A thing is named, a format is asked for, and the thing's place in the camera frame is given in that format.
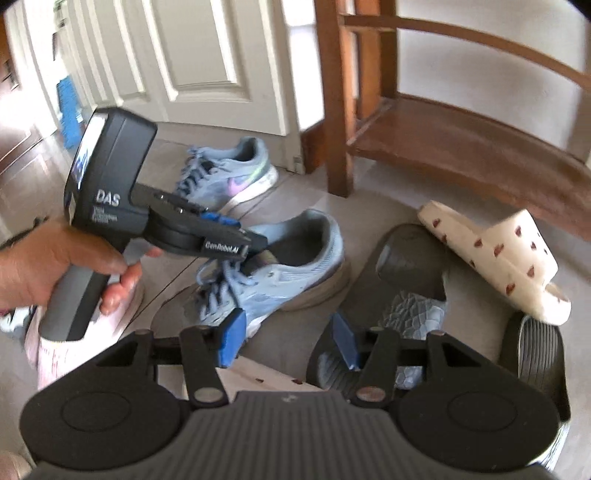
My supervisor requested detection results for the grey blue sneaker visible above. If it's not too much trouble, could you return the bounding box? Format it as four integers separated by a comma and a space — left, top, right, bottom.
174, 137, 279, 213
185, 209, 351, 338

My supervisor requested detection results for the white heart slipper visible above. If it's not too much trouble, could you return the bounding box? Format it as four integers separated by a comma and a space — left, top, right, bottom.
418, 201, 572, 326
216, 356, 320, 398

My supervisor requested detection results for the dark grey textured slipper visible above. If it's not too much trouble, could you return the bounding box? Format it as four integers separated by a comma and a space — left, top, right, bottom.
307, 224, 449, 396

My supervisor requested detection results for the pink plush slipper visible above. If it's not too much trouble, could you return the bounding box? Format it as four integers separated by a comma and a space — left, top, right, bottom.
24, 262, 144, 390

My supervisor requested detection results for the black silver sneaker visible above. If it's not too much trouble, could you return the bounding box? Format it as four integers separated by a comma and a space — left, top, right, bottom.
0, 306, 37, 344

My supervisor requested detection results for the blue object by door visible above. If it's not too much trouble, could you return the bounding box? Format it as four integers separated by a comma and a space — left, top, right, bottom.
56, 76, 84, 151

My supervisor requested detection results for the white panelled door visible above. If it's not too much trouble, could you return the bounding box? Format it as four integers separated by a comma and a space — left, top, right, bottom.
8, 0, 306, 163

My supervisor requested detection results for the brown wooden shoe rack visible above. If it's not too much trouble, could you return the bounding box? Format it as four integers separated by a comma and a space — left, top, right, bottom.
301, 1, 590, 239

